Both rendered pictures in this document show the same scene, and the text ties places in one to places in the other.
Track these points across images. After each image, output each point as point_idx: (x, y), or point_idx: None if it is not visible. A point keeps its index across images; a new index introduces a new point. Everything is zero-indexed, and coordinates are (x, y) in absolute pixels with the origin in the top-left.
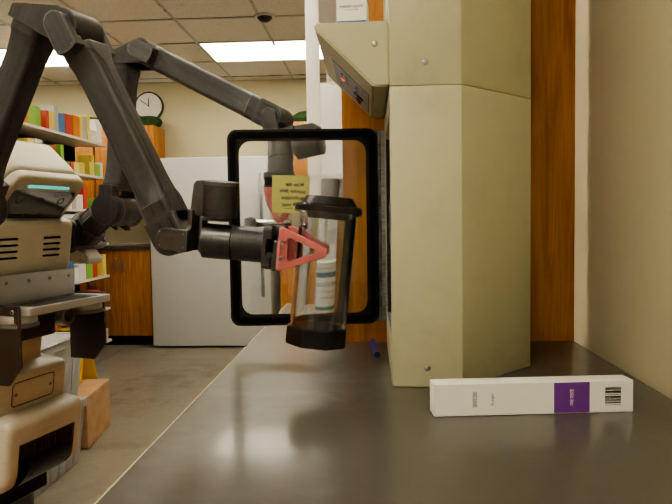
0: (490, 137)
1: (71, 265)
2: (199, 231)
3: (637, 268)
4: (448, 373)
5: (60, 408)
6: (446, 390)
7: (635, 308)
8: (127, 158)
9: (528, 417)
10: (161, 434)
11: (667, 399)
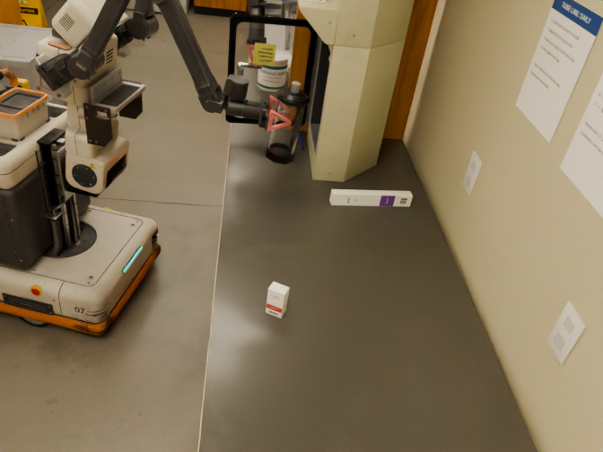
0: (379, 68)
1: None
2: (226, 101)
3: (435, 127)
4: (338, 176)
5: (120, 148)
6: (337, 196)
7: (430, 144)
8: (189, 61)
9: (368, 208)
10: (222, 210)
11: (426, 198)
